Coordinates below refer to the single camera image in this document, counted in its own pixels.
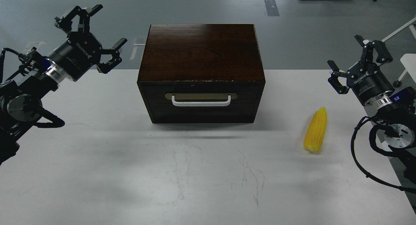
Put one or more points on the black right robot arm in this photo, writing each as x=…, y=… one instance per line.
x=393, y=131

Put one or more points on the wooden drawer with white handle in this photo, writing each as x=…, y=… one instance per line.
x=202, y=103

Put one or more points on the yellow corn cob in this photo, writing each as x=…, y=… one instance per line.
x=316, y=131

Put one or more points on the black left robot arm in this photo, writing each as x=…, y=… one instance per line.
x=37, y=75

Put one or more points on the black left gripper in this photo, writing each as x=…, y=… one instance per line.
x=75, y=55

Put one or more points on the grey floor tape strip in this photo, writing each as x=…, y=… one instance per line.
x=271, y=8

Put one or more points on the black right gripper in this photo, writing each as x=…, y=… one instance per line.
x=368, y=81

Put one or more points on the white rolling table leg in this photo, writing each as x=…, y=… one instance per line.
x=408, y=25

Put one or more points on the dark wooden drawer cabinet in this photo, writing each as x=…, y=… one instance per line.
x=201, y=54

